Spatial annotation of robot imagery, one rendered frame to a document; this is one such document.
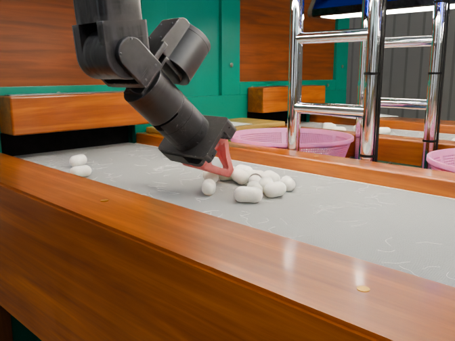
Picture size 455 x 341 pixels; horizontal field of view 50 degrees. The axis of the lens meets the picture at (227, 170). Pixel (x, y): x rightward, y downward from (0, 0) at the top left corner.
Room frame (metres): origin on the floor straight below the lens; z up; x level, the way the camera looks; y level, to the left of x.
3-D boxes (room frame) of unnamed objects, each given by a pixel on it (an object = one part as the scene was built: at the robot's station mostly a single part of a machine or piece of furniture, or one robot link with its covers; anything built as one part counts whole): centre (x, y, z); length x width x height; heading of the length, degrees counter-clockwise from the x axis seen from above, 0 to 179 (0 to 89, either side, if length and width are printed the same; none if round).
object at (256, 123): (1.20, 0.02, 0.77); 0.33 x 0.15 x 0.01; 135
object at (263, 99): (1.47, -0.18, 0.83); 0.30 x 0.06 x 0.07; 135
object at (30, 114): (0.99, 0.30, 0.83); 0.30 x 0.06 x 0.07; 135
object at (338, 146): (1.04, -0.13, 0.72); 0.27 x 0.27 x 0.10
